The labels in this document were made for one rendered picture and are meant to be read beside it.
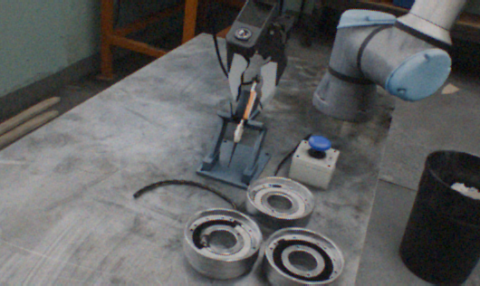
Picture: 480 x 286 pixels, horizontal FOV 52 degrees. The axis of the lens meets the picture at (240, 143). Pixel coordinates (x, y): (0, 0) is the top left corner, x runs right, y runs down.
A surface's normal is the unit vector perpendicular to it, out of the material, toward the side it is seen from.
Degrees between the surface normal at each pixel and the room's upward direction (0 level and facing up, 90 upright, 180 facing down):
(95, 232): 0
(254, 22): 29
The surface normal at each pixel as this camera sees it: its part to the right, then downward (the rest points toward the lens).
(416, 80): 0.38, 0.62
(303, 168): -0.35, 0.43
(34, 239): 0.15, -0.85
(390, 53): -0.77, -0.14
